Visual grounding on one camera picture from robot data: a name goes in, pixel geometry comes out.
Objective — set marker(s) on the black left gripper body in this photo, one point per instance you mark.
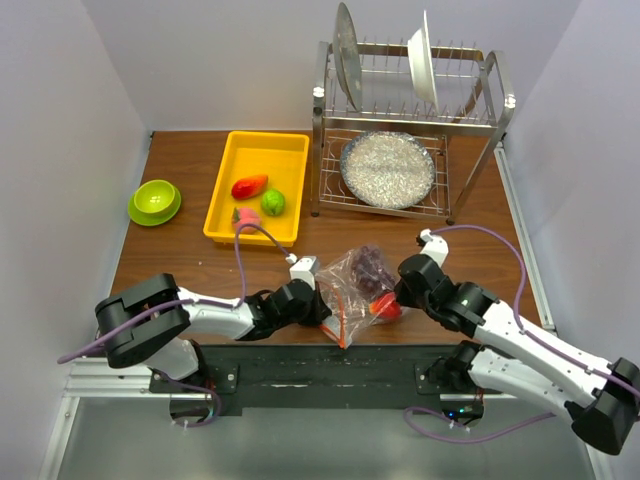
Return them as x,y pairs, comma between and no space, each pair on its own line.
308,315

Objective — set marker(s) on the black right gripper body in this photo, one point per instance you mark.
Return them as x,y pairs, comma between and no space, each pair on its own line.
405,296

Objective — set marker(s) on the clear zip top bag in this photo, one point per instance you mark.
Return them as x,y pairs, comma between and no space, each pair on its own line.
350,309

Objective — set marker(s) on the pink fake meat pack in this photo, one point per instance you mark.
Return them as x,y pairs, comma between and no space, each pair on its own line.
245,220

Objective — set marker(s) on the green fake fruit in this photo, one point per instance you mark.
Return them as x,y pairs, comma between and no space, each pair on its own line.
273,202

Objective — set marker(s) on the orange red fake mango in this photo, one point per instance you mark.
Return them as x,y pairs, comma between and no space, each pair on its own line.
249,187

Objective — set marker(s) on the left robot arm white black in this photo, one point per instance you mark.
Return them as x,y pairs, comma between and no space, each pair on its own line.
141,325

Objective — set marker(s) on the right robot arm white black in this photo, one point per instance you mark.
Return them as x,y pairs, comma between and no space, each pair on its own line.
504,352

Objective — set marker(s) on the red fake apple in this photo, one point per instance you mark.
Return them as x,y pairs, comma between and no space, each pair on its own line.
386,307

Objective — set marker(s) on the purple fake grapes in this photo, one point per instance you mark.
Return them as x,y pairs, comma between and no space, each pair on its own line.
369,272

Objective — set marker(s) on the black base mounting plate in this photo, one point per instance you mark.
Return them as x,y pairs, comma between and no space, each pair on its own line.
326,377

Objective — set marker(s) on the speckled blue rim plate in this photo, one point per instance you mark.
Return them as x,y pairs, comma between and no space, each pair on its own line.
387,170

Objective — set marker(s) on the yellow plastic tray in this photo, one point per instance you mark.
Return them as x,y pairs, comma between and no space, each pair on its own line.
283,158

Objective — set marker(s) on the steel dish rack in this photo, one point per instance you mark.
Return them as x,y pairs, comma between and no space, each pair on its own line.
477,103

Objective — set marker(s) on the green plastic bowl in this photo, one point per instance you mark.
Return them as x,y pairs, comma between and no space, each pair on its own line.
154,203

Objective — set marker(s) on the white plate upright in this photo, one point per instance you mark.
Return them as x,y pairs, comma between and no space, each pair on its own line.
421,65

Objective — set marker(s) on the grey metal plate upright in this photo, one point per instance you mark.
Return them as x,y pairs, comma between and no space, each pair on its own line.
346,57

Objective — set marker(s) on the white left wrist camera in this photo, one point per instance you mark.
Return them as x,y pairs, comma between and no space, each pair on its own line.
303,268

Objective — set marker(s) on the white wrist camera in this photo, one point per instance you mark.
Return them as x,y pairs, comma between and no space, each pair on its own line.
433,246
303,268

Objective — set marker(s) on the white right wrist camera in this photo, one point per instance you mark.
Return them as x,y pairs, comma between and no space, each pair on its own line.
433,246

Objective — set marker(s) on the aluminium frame rail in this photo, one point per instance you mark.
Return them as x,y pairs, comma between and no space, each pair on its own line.
306,412

